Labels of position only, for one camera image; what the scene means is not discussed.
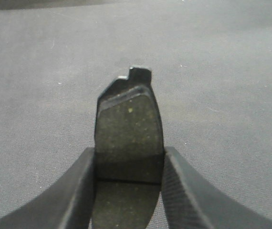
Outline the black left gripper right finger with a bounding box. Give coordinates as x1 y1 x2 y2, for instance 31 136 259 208
162 146 272 229

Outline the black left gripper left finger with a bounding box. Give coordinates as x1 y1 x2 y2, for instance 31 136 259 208
0 147 95 229

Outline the brake pad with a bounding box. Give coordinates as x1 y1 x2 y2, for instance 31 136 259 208
91 66 165 229

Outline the dark conveyor belt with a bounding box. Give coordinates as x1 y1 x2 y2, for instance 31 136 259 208
0 0 272 229

